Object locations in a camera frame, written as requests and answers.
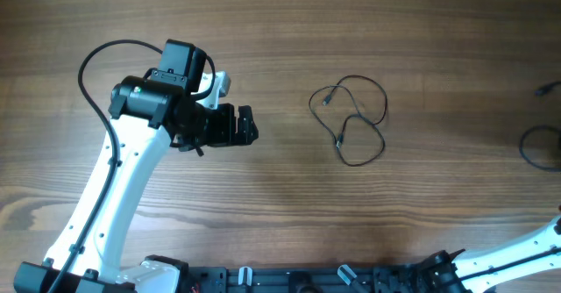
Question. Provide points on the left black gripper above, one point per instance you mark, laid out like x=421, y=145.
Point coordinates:
x=225, y=135

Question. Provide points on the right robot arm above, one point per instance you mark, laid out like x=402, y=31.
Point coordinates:
x=479, y=270

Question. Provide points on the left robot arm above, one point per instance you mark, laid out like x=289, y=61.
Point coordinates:
x=178, y=104

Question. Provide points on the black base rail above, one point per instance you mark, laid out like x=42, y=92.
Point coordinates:
x=302, y=280

